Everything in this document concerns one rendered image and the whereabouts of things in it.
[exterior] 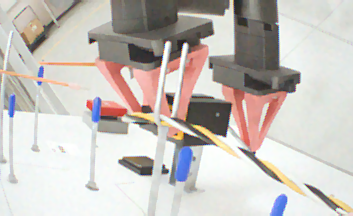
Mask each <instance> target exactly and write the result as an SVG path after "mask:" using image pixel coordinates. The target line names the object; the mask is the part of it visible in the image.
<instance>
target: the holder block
mask: <svg viewBox="0 0 353 216"><path fill-rule="evenodd" d="M165 94H166V101H167V104H170V105H173V103H174V98H175V93H171V92H165ZM231 112H232V102H229V101H224V100H220V99H215V98H214V97H211V96H208V95H204V94H196V93H192V94H191V97H190V99H189V103H188V107H187V112H186V122H188V123H189V124H191V125H197V126H201V127H203V128H205V129H206V130H208V131H209V132H212V133H213V134H214V135H218V136H222V137H223V138H227V132H228V127H229V122H230V117H231ZM216 113H218V114H219V116H216ZM167 141H169V142H171V143H174V144H176V145H178V146H181V147H183V148H184V147H197V146H202V145H212V144H211V143H207V142H205V141H204V140H202V139H201V138H200V137H199V136H195V135H189V134H187V133H185V132H184V135H183V139H180V140H179V139H177V138H174V137H172V136H167Z"/></svg>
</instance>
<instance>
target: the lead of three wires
mask: <svg viewBox="0 0 353 216"><path fill-rule="evenodd" d="M121 119H122V121H123V122H125V123H126V124H130V123H133V124H136V125H144V124H149V123H154V122H155V120H154V113H152V114H147V115H146V114H143V113H133V114H131V115H127V114H125V115H124V116H123V117H122V118H121ZM155 123H156V122H155Z"/></svg>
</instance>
